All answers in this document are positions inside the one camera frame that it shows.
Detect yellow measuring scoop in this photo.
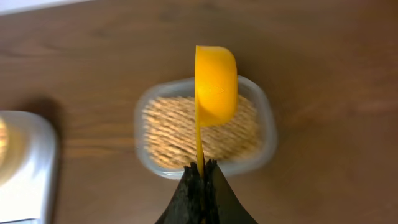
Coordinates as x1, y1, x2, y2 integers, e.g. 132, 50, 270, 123
195, 45, 238, 177

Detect soybeans in container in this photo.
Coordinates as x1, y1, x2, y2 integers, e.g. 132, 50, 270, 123
142, 95, 262, 169

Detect white kitchen scale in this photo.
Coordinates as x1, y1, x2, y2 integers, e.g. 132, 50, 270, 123
1, 111, 59, 223

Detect clear plastic container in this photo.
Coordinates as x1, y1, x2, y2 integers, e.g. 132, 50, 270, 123
134, 76, 277, 180

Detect yellow bowl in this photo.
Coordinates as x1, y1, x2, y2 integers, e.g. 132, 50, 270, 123
0, 118, 9, 166

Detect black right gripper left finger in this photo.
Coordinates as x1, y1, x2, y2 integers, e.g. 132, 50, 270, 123
155, 162, 204, 224

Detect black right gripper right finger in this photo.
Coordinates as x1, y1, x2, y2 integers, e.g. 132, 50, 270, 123
205, 159, 257, 224

